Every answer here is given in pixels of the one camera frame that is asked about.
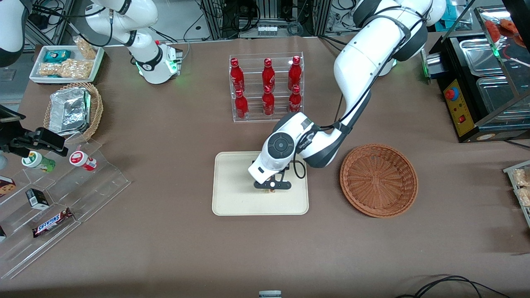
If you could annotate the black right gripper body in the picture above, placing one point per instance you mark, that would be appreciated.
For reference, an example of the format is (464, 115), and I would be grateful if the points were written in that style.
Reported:
(21, 139)

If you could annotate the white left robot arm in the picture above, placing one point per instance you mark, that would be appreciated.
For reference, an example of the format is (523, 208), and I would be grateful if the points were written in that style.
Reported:
(360, 66)

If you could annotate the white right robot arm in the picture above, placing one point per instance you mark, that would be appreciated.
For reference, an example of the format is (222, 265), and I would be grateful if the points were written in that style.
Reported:
(140, 25)

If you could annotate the cream rectangular tray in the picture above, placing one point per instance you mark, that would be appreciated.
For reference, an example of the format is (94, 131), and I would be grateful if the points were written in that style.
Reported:
(236, 194)

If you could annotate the small wicker basket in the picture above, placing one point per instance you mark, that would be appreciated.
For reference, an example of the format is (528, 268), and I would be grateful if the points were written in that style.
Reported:
(97, 111)

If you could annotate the white plastic snack tray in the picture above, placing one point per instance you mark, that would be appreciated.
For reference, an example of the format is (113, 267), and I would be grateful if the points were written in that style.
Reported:
(39, 53)

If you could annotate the large round wicker basket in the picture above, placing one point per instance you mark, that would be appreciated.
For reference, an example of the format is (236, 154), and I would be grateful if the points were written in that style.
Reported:
(379, 180)

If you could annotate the clear tray with snacks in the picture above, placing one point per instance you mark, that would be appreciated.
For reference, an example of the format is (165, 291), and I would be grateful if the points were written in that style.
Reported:
(510, 169)

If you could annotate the green bottle with white lid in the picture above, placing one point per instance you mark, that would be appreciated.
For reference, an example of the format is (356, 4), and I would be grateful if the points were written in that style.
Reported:
(39, 162)

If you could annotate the red bottle with white lid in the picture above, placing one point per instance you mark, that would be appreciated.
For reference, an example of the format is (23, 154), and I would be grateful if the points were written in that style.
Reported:
(83, 160)

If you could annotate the silver foil pack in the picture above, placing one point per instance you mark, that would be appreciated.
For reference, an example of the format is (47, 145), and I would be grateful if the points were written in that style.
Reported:
(68, 109)

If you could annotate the brown cookie box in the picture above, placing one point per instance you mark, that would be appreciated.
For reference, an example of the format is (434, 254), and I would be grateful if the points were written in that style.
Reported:
(6, 186)

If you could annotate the clear acrylic stepped display stand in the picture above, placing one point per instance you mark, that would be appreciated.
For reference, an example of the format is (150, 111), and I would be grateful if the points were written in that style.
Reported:
(99, 182)

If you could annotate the small black carton box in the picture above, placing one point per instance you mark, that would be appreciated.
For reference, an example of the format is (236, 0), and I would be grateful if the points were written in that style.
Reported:
(38, 199)

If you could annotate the Snickers chocolate bar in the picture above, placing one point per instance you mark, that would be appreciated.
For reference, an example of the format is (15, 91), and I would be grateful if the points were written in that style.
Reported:
(51, 223)

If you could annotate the red cola bottle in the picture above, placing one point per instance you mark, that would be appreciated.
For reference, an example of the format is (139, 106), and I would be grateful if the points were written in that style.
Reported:
(268, 73)
(295, 101)
(237, 74)
(295, 72)
(268, 103)
(242, 106)

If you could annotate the long clear snack bag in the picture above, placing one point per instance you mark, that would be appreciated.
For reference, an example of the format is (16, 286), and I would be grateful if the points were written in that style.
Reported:
(66, 69)

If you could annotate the teal snack packet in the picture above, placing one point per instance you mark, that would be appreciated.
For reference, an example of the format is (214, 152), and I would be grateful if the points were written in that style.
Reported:
(57, 56)

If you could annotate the dark packaged item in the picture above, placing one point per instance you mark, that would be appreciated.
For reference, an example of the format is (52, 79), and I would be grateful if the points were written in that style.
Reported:
(2, 234)

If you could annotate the clear acrylic bottle rack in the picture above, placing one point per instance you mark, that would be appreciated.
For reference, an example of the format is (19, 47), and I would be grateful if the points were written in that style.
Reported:
(253, 89)

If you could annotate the small clear snack bag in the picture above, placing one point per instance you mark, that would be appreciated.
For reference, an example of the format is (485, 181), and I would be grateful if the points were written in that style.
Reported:
(86, 49)

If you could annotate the small grey device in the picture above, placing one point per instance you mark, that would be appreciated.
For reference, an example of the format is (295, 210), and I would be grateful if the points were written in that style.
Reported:
(270, 294)

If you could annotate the black food warmer appliance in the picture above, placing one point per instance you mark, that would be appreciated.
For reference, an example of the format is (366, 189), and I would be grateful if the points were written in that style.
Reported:
(455, 111)

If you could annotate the red emergency stop button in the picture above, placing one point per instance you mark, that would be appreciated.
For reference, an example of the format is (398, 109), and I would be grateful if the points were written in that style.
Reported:
(452, 93)

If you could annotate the large metal pan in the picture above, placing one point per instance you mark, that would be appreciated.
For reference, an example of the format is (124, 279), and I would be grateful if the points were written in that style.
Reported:
(497, 97)

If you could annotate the small metal pan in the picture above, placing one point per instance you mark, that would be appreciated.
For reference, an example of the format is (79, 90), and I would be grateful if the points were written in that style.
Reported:
(482, 56)

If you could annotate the beige snack bag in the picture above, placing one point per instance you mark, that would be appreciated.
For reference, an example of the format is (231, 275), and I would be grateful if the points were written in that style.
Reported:
(523, 197)
(521, 178)

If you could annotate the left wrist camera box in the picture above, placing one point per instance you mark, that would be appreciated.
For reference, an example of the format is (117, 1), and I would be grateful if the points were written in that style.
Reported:
(260, 169)

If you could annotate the aluminium frame rack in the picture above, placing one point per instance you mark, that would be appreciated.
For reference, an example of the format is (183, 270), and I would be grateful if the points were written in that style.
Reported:
(215, 18)

